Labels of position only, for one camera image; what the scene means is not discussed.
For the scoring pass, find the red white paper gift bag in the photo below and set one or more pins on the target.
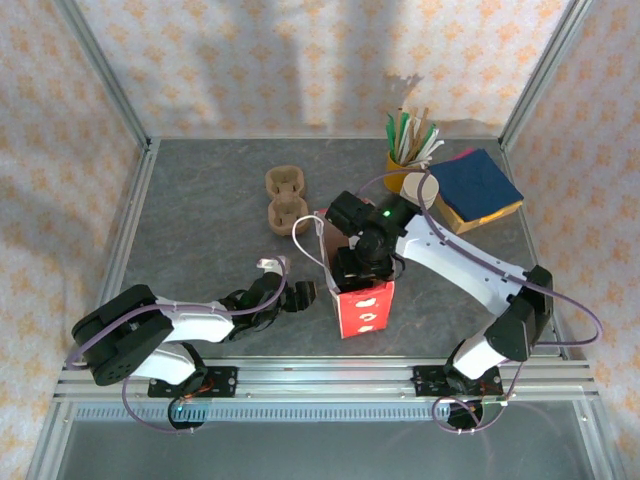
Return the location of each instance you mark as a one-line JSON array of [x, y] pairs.
[[365, 312]]

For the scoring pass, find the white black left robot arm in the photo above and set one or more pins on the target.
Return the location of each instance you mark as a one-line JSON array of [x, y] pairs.
[[200, 330]]

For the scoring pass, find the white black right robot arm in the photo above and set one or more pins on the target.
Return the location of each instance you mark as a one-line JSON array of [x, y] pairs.
[[450, 260]]

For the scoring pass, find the yellow straw holder cup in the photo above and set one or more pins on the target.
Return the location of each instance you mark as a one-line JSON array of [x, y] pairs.
[[394, 184]]

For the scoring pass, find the stack of paper cups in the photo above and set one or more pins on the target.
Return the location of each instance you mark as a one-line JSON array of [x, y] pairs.
[[425, 192]]

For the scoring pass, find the brown pulp cup carrier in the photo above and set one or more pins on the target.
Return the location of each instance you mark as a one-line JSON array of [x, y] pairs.
[[287, 200]]

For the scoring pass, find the green paper straw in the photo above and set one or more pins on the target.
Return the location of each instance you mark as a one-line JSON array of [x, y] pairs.
[[393, 137]]

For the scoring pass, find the green white wrapped straw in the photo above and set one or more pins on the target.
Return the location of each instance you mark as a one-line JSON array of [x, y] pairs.
[[404, 132], [425, 142]]

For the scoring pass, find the wooden stirrer stick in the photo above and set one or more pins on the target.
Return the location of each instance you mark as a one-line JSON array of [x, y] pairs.
[[400, 120], [417, 132]]

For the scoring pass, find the dark blue napkin stack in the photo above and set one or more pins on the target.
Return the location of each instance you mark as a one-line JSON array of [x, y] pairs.
[[475, 180]]

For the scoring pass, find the pink napkin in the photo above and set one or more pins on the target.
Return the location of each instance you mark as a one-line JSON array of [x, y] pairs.
[[467, 152]]

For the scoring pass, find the yellow napkin stack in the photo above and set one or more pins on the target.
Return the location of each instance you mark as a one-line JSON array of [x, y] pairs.
[[502, 212]]

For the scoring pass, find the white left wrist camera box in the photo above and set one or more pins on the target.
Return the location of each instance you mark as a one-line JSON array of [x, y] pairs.
[[272, 264]]

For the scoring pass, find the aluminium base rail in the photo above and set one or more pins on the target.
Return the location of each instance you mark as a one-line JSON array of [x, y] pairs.
[[325, 377]]

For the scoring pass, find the aluminium table side rail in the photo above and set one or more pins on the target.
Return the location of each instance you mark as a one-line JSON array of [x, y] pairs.
[[511, 165], [139, 185]]

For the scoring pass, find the aluminium frame post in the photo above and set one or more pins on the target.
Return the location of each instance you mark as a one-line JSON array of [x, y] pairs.
[[542, 75], [109, 80]]

